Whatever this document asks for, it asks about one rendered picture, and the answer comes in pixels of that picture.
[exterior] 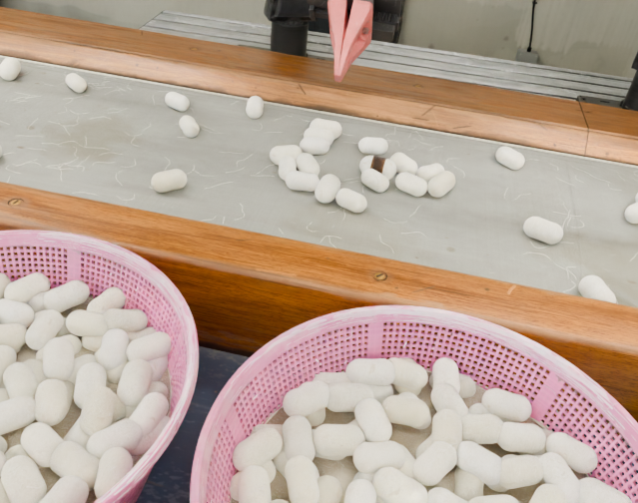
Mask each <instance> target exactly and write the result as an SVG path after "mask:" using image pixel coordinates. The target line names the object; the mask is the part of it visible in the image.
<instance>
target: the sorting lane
mask: <svg viewBox="0 0 638 503"><path fill-rule="evenodd" d="M5 58H8V57H6V56H0V64H1V63H2V62H3V60H4V59H5ZM15 59H17V58H15ZM17 60H18V61H19V62H20V64H21V70H20V72H19V74H18V76H17V77H16V79H14V80H11V81H8V80H5V79H3V78H2V77H1V76H0V146H1V147H2V151H3V152H2V156H1V158H0V182H4V183H9V184H14V185H19V186H24V187H29V188H34V189H39V190H44V191H49V192H54V193H59V194H64V195H69V196H74V197H79V198H84V199H90V200H95V201H100V202H105V203H110V204H115V205H120V206H125V207H130V208H135V209H140V210H145V211H150V212H155V213H160V214H165V215H170V216H175V217H180V218H185V219H190V220H195V221H200V222H205V223H211V224H216V225H221V226H226V227H231V228H236V229H241V230H246V231H251V232H256V233H261V234H266V235H271V236H276V237H281V238H286V239H291V240H296V241H301V242H306V243H311V244H316V245H321V246H327V247H332V248H337V249H342V250H347V251H352V252H361V253H366V254H371V255H376V256H381V257H386V258H391V259H396V260H401V261H406V262H411V263H416V264H421V265H426V266H431V267H436V268H441V269H447V270H452V271H457V272H462V273H467V274H472V275H477V276H482V277H487V278H492V279H497V280H502V281H507V282H512V283H517V284H522V285H527V286H532V287H537V288H542V289H547V290H552V291H557V292H563V293H568V294H573V295H578V296H582V295H581V293H580V292H579V287H578V286H579V282H580V280H581V279H582V278H583V277H585V276H587V275H596V276H599V277H600V278H601V279H602V280H603V281H604V282H605V284H606V285H607V286H608V287H609V289H610V290H611V291H612V292H613V293H614V294H615V297H616V303H618V304H623V305H628V306H633V307H638V224H631V223H629V222H628V221H627V220H626V218H625V211H626V209H627V208H628V207H629V206H630V205H633V204H635V203H636V201H635V198H636V195H637V193H638V166H633V165H627V164H621V163H615V162H610V161H604V160H598V159H592V158H587V157H581V156H575V155H569V154H564V153H558V152H552V151H546V150H541V149H535V148H529V147H523V146H517V145H512V144H506V143H500V142H494V141H489V140H483V139H477V138H471V137H466V136H460V135H454V134H448V133H443V132H437V131H431V130H426V129H421V128H415V127H409V126H403V125H398V124H392V123H386V122H380V121H374V120H369V119H363V118H357V117H351V116H346V115H340V114H334V113H328V112H323V111H317V110H311V109H305V108H300V107H294V106H288V105H282V104H277V103H271V102H265V101H263V102H264V107H263V114H262V115H261V116H260V117H259V118H257V119H252V118H250V117H249V116H248V115H247V112H246V107H247V102H248V98H242V97H236V96H231V95H225V94H219V93H213V92H207V91H202V90H196V89H190V88H184V87H179V86H173V85H167V84H161V83H156V82H150V81H144V80H138V79H133V78H127V77H121V76H115V75H110V74H104V73H98V72H92V71H87V70H81V69H75V68H69V67H64V66H58V65H52V64H46V63H40V62H35V61H29V60H23V59H17ZM71 73H75V74H77V75H79V76H80V77H81V78H83V79H84V80H85V81H86V83H87V88H86V90H85V91H84V92H82V93H78V92H75V91H74V90H73V89H71V88H70V87H69V86H68V85H67V84H66V77H67V75H69V74H71ZM169 92H176V93H178V94H181V95H183V96H185V97H187V98H188V100H189V102H190V106H189V108H188V109H187V110H186V111H184V112H180V111H178V110H175V109H173V108H171V107H169V106H168V105H167V104H166V102H165V97H166V95H167V94H168V93H169ZM183 116H191V117H193V118H194V119H195V121H196V123H197V124H198V126H199V129H200V131H199V134H198V135H197V136H196V137H194V138H189V137H187V136H186V135H185V134H184V133H183V130H182V129H181V128H180V125H179V122H180V119H181V118H182V117H183ZM314 119H324V120H330V121H336V122H338V123H340V125H341V128H342V132H341V135H340V136H339V137H338V138H336V139H334V140H333V142H332V144H331V145H329V150H328V151H327V153H325V154H323V155H312V156H313V157H314V158H315V159H316V161H317V163H318V164H319V175H318V177H319V180H320V179H321V178H322V177H323V176H325V175H328V174H332V175H335V176H337V177H338V178H339V180H340V188H339V189H340V190H341V189H350V190H352V191H354V192H356V193H359V194H361V195H363V196H364V197H365V199H366V202H367V205H366V208H365V210H364V211H363V212H361V213H354V212H352V211H350V210H348V209H346V208H343V207H341V206H340V205H339V204H338V203H337V202H336V199H335V198H334V200H333V201H331V202H330V203H326V204H325V203H321V202H320V201H319V200H318V199H317V197H316V194H315V191H312V192H306V191H297V190H292V189H290V188H289V187H288V186H287V184H286V181H285V180H283V179H282V178H281V177H280V176H279V165H276V164H275V163H273V162H272V160H271V158H270V152H271V150H272V148H274V147H276V146H286V145H296V146H298V147H299V146H300V142H301V140H302V139H303V138H304V133H305V130H306V129H308V128H309V127H310V124H311V122H312V121H313V120H314ZM365 137H371V138H383V139H385V140H386V141H387V144H388V148H387V151H386V152H385V153H384V154H382V155H371V154H364V153H363V152H361V151H360V149H359V147H358V143H359V141H360V140H361V139H363V138H365ZM501 147H509V148H511V149H513V150H515V151H517V152H518V153H520V154H522V155H523V157H524V159H525V162H524V165H523V167H522V168H520V169H518V170H511V169H509V168H508V167H506V166H504V165H502V164H500V163H499V162H498V161H497V160H496V157H495V154H496V151H497V150H498V149H499V148H501ZM395 153H404V154H405V155H407V156H408V157H409V158H411V159H412V160H414V161H415V162H416V163H417V169H419V168H420V167H422V166H428V165H432V164H441V165H442V166H443V167H444V170H445V171H450V172H452V173H453V174H454V176H455V185H454V187H453V188H452V189H451V190H450V191H448V192H447V193H446V194H445V195H444V196H442V197H439V198H437V197H433V196H432V195H431V194H430V193H429V192H428V191H426V193H425V194H424V195H423V196H421V197H415V196H413V195H411V194H409V193H407V192H404V191H402V190H400V189H399V188H398V187H397V186H396V184H395V179H396V177H397V176H398V175H399V173H398V172H396V174H395V176H394V177H393V178H392V179H390V180H388V181H389V186H388V188H387V190H386V191H384V192H382V193H378V192H376V191H374V190H372V189H371V188H369V187H367V186H366V185H364V184H363V183H362V181H361V178H360V177H361V174H362V172H361V170H360V168H359V164H360V161H361V160H362V159H363V158H364V157H366V156H378V157H383V158H387V159H390V158H391V156H392V155H393V154H395ZM173 169H179V170H181V171H183V172H184V173H185V174H186V176H187V183H186V184H185V186H184V187H183V188H181V189H178V190H173V191H169V192H164V193H159V192H157V191H155V190H154V189H153V187H152V184H151V180H152V177H153V175H154V174H156V173H159V172H163V171H168V170H173ZM531 217H540V218H543V219H545V220H548V221H550V222H553V223H557V224H559V225H560V226H561V227H562V229H563V237H562V239H561V241H560V242H558V243H557V244H554V245H550V244H547V243H545V242H542V241H540V240H537V239H534V238H531V237H529V236H528V235H527V234H526V233H525V231H524V228H523V226H524V223H525V221H526V220H527V219H529V218H531Z"/></svg>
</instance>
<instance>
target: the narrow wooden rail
mask: <svg viewBox="0 0 638 503"><path fill-rule="evenodd" d="M17 230H32V231H50V232H61V233H68V234H74V235H80V236H85V237H89V238H94V239H97V240H101V241H104V242H107V243H110V244H113V245H116V246H118V247H121V248H123V249H126V250H128V251H130V252H133V253H135V254H137V255H138V256H140V257H142V258H143V259H145V260H147V261H148V262H149V263H151V264H152V265H154V266H155V267H156V268H157V269H159V270H160V271H161V272H162V273H163V274H164V275H165V276H166V277H167V278H168V279H169V280H170V281H171V282H172V283H173V284H174V285H175V287H176V288H177V289H178V290H179V292H180V293H181V295H182V296H183V297H184V299H185V301H186V303H187V305H188V306H189V308H190V311H191V313H192V316H193V318H194V322H195V325H196V329H197V335H198V343H199V346H201V347H206V348H210V349H215V350H219V351H224V352H228V353H233V354H237V355H242V356H246V357H251V356H252V355H253V354H254V353H256V352H257V351H258V350H259V349H260V348H262V347H263V346H264V345H266V344H267V343H268V342H270V341H271V340H273V339H274V338H276V337H278V336H279V335H281V334H282V333H284V332H286V331H288V330H290V329H292V328H293V327H296V326H298V325H300V324H302V323H304V322H307V321H309V320H312V319H315V318H317V317H320V316H323V315H327V314H330V313H334V312H338V311H342V310H347V309H352V308H358V307H366V306H377V305H412V306H423V307H431V308H438V309H443V310H449V311H454V312H458V313H462V314H466V315H470V316H473V317H477V318H480V319H483V320H486V321H489V322H492V323H495V324H497V325H500V326H503V327H505V328H508V329H510V330H512V331H514V332H517V333H519V334H521V335H523V336H525V337H527V338H529V339H531V340H533V341H535V342H537V343H539V344H541V345H543V346H544V347H546V348H548V349H550V350H551V351H553V352H555V353H556V354H558V355H560V356H561V357H563V358H564V359H566V360H567V361H569V362H570V363H572V364H573V365H575V366H576V367H577V368H579V369H580V370H581V371H583V372H584V373H585V374H587V375H588V376H589V377H590V378H592V379H593V380H594V381H595V382H597V383H598V384H599V385H600V386H601V387H602V388H604V389H605V390H606V391H607V392H608V393H609V394H610V395H611V396H612V397H614V398H615V399H616V400H617V401H618V402H619V403H620V404H621V405H622V406H623V407H624V408H625V409H626V411H627V412H628V413H629V414H630V415H631V416H632V417H633V418H634V419H635V420H636V422H637V423H638V307H633V306H628V305H623V304H618V303H613V302H608V301H603V300H598V299H593V298H588V297H583V296H578V295H573V294H568V293H563V292H557V291H552V290H547V289H542V288H537V287H532V286H527V285H522V284H517V283H512V282H507V281H502V280H497V279H492V278H487V277H482V276H477V275H472V274H467V273H462V272H457V271H452V270H447V269H441V268H436V267H431V266H426V265H421V264H416V263H411V262H406V261H401V260H396V259H391V258H386V257H381V256H376V255H371V254H366V253H361V252H356V251H347V250H342V249H337V248H332V247H327V246H321V245H316V244H311V243H306V242H301V241H296V240H291V239H286V238H281V237H276V236H271V235H266V234H261V233H256V232H251V231H246V230H241V229H236V228H231V227H226V226H221V225H216V224H211V223H205V222H200V221H195V220H190V219H185V218H180V217H175V216H170V215H165V214H160V213H155V212H150V211H145V210H140V209H135V208H130V207H125V206H120V205H115V204H110V203H105V202H100V201H95V200H90V199H84V198H79V197H74V196H69V195H64V194H59V193H54V192H49V191H44V190H39V189H34V188H29V187H24V186H19V185H14V184H9V183H4V182H0V231H17Z"/></svg>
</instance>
